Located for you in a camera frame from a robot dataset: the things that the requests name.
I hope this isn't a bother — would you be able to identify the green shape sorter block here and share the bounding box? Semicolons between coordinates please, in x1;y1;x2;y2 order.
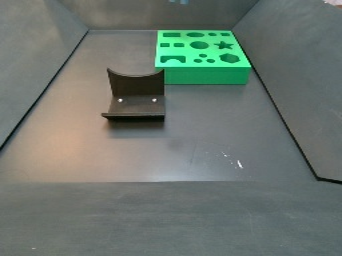
155;30;252;85

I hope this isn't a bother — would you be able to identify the blue object at top edge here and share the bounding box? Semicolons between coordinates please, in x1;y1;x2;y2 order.
169;0;190;5

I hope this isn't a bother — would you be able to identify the black curved holder stand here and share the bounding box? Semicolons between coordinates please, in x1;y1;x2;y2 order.
102;69;166;120

